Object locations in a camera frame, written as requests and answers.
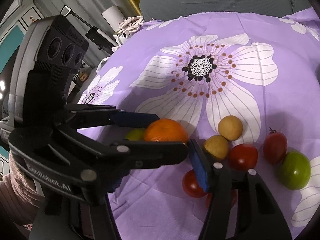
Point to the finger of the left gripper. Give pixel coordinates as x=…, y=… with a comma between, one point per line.
x=122, y=155
x=120, y=117

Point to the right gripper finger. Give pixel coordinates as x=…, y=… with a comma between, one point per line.
x=258, y=214

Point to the green tomato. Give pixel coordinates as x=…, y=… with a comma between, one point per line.
x=295, y=171
x=136, y=134

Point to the orange mandarin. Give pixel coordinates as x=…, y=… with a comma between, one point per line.
x=165, y=130

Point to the red tomato with stem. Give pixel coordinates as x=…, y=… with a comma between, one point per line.
x=274, y=147

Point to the yellow-brown longan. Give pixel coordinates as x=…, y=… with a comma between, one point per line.
x=230, y=127
x=217, y=146

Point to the black phone tripod stand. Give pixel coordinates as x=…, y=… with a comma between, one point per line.
x=96, y=35

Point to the white paper roll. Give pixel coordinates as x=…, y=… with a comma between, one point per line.
x=113, y=17

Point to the purple floral tablecloth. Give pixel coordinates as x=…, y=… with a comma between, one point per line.
x=198, y=69

